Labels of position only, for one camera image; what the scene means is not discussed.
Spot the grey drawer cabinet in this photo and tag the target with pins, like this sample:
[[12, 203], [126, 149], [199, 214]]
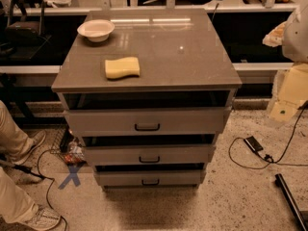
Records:
[[183, 65]]

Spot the person leg upper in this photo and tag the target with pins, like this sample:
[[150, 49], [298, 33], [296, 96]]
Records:
[[16, 142]]

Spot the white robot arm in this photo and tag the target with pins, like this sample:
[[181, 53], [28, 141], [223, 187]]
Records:
[[292, 35]]

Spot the wire basket with items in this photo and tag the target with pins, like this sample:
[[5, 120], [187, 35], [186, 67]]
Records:
[[67, 147]]

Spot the grey top drawer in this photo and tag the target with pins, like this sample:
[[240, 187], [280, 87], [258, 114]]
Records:
[[137, 122]]

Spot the black metal bar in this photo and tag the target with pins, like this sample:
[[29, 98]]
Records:
[[301, 217]]

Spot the grey middle drawer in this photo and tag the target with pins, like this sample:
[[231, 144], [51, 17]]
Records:
[[148, 155]]

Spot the grey sneaker upper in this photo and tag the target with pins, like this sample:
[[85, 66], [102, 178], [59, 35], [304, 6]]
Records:
[[38, 139]]

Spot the yellow sponge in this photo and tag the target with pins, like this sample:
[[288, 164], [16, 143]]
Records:
[[123, 67]]

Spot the black chair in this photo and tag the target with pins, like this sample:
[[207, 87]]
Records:
[[24, 37]]

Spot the person leg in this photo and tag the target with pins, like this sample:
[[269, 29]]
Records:
[[15, 204], [16, 142]]

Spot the grey bottom drawer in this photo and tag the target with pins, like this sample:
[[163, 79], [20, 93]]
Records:
[[150, 178]]

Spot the black power adapter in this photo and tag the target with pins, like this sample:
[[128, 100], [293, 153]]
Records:
[[253, 144]]

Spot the grey drawer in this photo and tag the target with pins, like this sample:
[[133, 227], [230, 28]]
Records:
[[148, 155], [137, 122], [150, 178]]

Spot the blue tape cross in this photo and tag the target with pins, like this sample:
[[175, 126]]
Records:
[[71, 177]]

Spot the white bowl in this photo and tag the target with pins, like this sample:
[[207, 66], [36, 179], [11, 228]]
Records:
[[96, 30]]

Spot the white sneaker lower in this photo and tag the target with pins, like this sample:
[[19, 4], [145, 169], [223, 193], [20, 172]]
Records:
[[44, 219]]

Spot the person leg lower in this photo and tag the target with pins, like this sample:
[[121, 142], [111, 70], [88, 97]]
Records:
[[15, 204]]

